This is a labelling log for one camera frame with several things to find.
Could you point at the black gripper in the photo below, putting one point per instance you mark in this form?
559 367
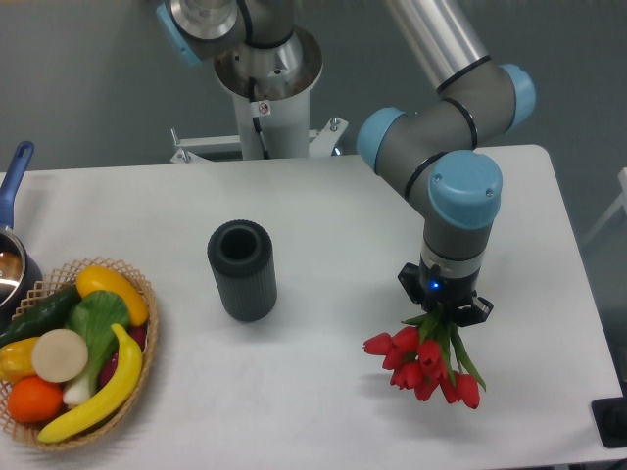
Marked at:
449 282

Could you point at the red tulip bouquet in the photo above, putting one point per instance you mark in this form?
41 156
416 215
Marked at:
428 354

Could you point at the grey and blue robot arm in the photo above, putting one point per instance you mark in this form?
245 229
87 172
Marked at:
429 159

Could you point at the dark grey ribbed vase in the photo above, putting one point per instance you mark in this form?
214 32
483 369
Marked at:
240 253

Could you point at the black device at edge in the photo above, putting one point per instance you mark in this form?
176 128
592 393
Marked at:
610 418

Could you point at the dark red vegetable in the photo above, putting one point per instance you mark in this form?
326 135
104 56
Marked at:
139 335

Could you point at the green bok choy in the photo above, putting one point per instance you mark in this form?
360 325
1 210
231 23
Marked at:
92 319

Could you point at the yellow banana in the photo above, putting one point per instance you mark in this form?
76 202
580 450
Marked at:
105 402

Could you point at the woven wicker basket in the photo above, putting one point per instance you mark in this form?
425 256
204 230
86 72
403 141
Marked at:
58 279

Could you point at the beige round slice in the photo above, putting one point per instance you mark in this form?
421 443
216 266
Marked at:
59 355

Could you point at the dark green cucumber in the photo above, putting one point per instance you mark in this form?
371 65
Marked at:
49 314

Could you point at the orange fruit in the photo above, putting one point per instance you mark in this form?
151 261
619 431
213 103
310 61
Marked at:
34 400

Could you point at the yellow bell pepper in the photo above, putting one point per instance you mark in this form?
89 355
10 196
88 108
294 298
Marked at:
16 361

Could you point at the white frame at right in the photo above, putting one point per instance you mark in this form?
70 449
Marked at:
612 212

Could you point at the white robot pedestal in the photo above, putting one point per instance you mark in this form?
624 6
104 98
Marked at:
270 91

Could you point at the blue handled saucepan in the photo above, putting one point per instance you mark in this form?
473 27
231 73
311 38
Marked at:
19 272

